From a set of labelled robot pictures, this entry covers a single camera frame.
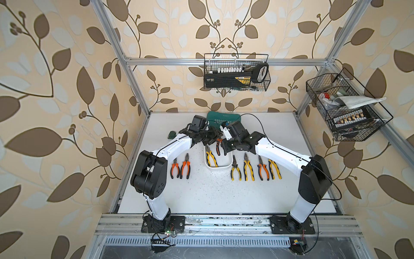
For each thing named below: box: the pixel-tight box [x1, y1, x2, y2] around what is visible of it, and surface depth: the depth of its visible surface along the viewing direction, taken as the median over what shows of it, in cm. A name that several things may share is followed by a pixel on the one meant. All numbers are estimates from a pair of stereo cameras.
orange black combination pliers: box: [180, 152, 191, 180], surface depth 96 cm
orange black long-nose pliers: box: [257, 154, 270, 181], surface depth 93 cm
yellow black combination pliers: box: [243, 152, 255, 182], surface depth 93 cm
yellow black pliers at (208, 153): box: [205, 145, 219, 168], surface depth 98 cm
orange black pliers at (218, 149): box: [216, 138, 224, 156], surface depth 84 cm
